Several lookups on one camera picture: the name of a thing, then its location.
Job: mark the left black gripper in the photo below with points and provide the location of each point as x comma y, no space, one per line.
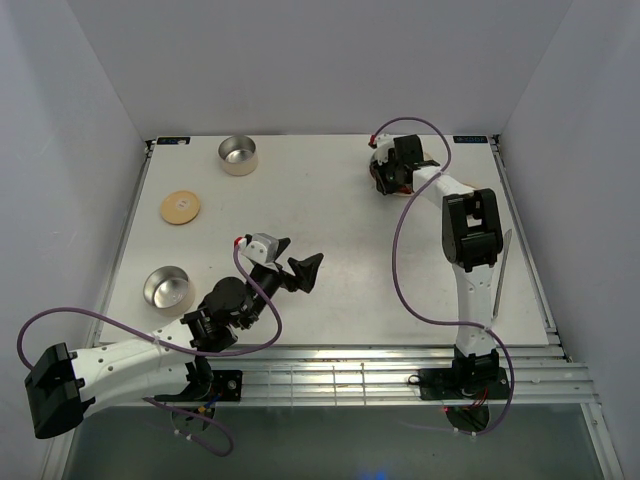
304,270

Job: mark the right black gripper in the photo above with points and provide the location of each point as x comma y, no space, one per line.
383,186

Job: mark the steel tongs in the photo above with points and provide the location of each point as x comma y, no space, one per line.
502,271

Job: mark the ceramic food plate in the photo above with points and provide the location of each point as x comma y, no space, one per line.
393,175

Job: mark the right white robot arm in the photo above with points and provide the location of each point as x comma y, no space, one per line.
472,241

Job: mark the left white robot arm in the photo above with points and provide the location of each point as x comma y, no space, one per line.
169,364

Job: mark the far steel lunch bowl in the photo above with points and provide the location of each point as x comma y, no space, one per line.
238,155

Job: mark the steel lunch bowl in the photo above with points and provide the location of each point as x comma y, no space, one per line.
238,155
169,291

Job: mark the near steel lunch bowl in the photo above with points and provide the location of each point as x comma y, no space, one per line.
169,291

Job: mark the right blue label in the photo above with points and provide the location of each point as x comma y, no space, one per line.
470,139

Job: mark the blue label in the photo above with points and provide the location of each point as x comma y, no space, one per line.
470,139
173,141

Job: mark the left wooden lid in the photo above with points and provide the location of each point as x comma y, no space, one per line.
180,207

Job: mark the left blue label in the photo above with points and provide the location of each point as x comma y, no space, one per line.
173,141

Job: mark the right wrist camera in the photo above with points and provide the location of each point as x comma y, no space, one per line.
381,146

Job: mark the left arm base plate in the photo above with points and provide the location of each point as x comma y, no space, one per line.
220,386

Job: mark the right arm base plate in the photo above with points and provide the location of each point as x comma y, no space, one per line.
441,384

